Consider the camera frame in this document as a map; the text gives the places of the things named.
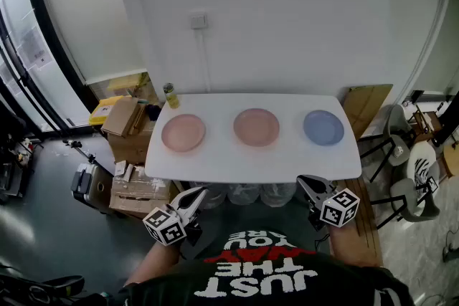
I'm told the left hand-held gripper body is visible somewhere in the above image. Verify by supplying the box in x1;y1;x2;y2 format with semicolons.
142;204;204;247

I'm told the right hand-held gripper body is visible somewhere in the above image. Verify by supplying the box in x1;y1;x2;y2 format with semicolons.
308;188;361;232

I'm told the blue big plate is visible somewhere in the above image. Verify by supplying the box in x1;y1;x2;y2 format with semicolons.
303;109;346;147

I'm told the pink big plate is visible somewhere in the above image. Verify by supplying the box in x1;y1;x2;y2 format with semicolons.
233;107;280;148
161;113;207;153

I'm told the person's right forearm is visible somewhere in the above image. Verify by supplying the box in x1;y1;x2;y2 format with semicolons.
327;224;382;268

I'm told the person's left forearm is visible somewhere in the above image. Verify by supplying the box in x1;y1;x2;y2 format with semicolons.
124;242;181;287

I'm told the clear water jug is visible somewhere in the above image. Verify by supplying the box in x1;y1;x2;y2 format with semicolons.
227;183;262;206
260;182;298;209
195;183;230;209

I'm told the large cardboard box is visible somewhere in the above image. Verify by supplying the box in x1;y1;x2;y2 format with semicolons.
107;130;156;165

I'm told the grey chair with black legs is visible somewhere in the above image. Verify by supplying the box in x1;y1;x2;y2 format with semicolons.
359;104;417;184
370;176;441;229

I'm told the flat cardboard sheet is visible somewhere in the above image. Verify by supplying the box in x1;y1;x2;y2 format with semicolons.
341;83;394;141

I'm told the silver suitcase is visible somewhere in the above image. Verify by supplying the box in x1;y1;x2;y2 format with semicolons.
70;162;113;209

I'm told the white zebra print chair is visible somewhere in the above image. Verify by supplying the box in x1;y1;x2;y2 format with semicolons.
406;143;440;191

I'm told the yellow drink bottle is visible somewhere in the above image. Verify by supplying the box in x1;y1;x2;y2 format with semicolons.
163;82;181;110

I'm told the person's dark printed t-shirt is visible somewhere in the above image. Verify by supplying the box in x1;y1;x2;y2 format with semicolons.
71;211;417;306

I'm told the open cardboard box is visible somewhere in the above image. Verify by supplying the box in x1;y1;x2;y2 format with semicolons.
100;96;148;138

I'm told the black tripod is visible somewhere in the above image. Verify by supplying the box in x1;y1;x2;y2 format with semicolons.
62;139;105;170

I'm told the yellow box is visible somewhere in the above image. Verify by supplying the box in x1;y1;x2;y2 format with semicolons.
88;95;132;127

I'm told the wooden folding chair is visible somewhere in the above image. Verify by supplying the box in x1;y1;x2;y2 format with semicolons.
411;105;443;141

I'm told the round wooden side table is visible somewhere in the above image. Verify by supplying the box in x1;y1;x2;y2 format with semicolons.
442;144;459;177

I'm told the black equipment cart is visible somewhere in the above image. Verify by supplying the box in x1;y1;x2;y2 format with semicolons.
0;132;37;204

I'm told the white cable conduit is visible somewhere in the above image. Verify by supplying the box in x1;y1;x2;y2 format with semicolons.
195;28;212;95

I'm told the white wall switch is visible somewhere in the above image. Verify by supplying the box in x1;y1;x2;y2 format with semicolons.
189;11;209;30

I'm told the black window frame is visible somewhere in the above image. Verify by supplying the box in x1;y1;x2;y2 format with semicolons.
0;0;95;133

